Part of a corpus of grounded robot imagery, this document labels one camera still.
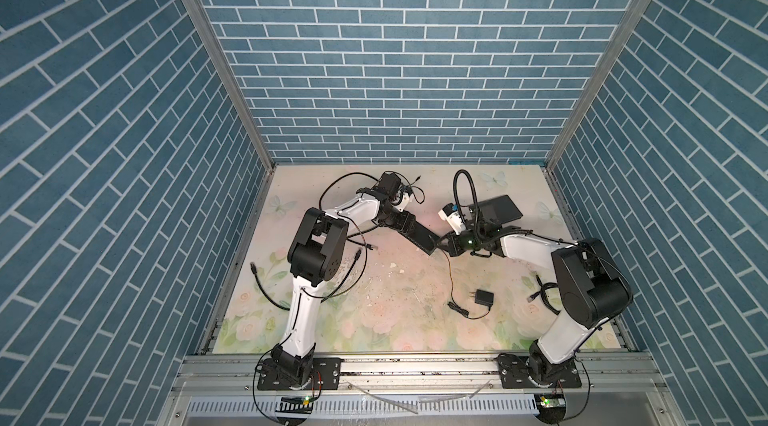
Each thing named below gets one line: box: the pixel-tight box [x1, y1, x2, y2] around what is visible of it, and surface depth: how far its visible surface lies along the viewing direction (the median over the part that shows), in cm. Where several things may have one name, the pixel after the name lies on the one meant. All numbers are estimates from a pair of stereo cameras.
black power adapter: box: [469, 289, 494, 310], surface depth 88 cm
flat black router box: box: [477, 194, 524, 229], surface depth 78 cm
